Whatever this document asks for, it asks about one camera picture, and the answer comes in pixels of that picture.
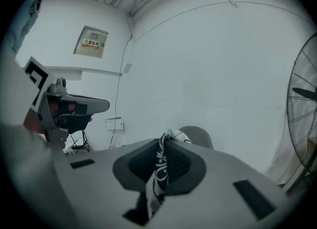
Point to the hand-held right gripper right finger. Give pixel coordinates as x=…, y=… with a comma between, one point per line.
x=223, y=198

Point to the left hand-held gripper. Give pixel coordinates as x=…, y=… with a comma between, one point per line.
x=47, y=121

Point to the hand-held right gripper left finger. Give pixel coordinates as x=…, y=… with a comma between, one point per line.
x=99, y=186

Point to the black white floral round cushion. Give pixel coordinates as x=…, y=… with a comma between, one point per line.
x=161, y=166

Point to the grey upholstered chair black legs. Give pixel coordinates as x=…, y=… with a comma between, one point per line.
x=200, y=136

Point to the person's left forearm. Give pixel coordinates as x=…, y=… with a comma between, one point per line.
x=32, y=124

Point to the person's left hand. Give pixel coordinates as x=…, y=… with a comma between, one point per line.
x=54, y=108

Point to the black router with antennas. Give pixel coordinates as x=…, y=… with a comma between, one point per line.
x=79, y=144

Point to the person's light blue shirt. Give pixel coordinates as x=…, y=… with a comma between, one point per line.
x=27, y=25

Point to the white paper wall box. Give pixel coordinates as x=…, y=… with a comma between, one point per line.
x=114, y=124

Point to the beige electrical wall panel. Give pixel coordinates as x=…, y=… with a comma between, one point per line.
x=91, y=42

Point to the black pedestal fan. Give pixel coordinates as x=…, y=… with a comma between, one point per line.
x=304, y=104

